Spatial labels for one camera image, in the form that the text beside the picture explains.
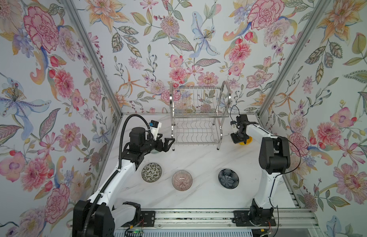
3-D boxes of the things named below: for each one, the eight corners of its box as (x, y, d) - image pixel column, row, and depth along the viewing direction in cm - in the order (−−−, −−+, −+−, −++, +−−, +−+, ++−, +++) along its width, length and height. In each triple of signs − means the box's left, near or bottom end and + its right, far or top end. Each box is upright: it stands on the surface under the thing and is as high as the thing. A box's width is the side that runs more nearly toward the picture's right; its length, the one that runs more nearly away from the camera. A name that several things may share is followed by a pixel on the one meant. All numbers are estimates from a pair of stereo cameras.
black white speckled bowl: (141, 182, 87) (139, 179, 84) (144, 165, 94) (143, 162, 91) (161, 182, 87) (160, 179, 84) (162, 165, 94) (161, 162, 91)
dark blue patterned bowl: (219, 188, 84) (220, 186, 81) (216, 171, 91) (217, 168, 88) (238, 189, 84) (240, 186, 81) (234, 171, 91) (236, 168, 88)
